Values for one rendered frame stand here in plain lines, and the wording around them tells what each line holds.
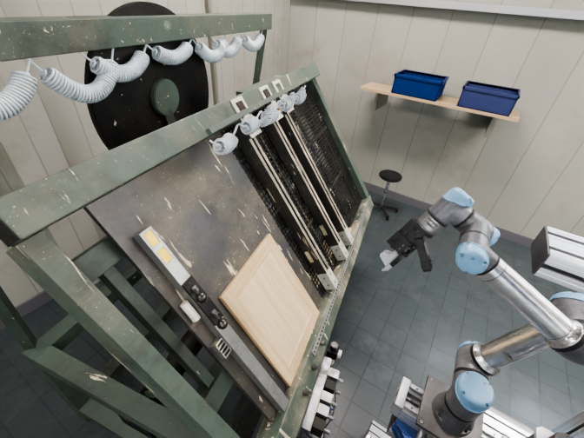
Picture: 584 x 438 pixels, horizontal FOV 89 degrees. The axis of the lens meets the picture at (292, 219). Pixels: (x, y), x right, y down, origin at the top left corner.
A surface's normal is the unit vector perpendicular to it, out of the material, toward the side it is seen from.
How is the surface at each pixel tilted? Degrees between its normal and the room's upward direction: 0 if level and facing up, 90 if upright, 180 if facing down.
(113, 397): 0
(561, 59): 90
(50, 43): 90
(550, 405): 0
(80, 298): 55
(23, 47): 90
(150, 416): 0
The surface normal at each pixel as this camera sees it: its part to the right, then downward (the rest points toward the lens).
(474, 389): 0.00, -0.73
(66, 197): 0.80, -0.23
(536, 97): -0.54, 0.48
